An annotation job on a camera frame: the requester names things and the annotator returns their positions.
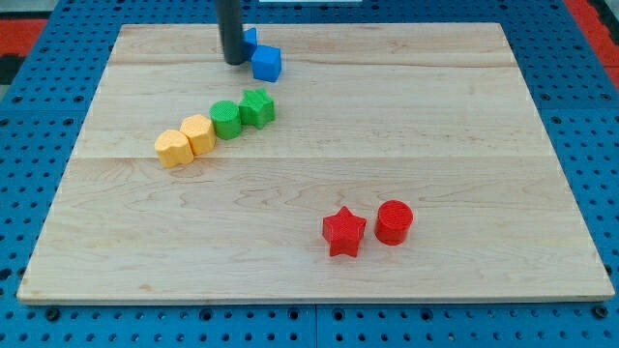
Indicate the blue cube block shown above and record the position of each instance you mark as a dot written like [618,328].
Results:
[266,63]

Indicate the red star block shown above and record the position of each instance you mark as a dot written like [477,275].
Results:
[343,232]

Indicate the green star block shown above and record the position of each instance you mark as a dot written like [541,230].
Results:
[257,108]

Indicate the red cylinder block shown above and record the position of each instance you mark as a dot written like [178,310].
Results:
[393,222]

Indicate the green cylinder block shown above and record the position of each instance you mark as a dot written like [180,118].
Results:
[226,118]

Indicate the yellow hexagon block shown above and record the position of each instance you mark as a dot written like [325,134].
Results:
[200,132]

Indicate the light wooden board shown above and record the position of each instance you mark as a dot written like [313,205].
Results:
[436,115]

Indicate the yellow heart block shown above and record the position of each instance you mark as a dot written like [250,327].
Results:
[173,148]

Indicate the blue block behind rod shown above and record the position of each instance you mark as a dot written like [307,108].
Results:
[250,41]

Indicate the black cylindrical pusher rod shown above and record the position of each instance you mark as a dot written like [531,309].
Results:
[229,19]

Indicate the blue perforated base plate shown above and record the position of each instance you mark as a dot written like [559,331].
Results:
[46,104]

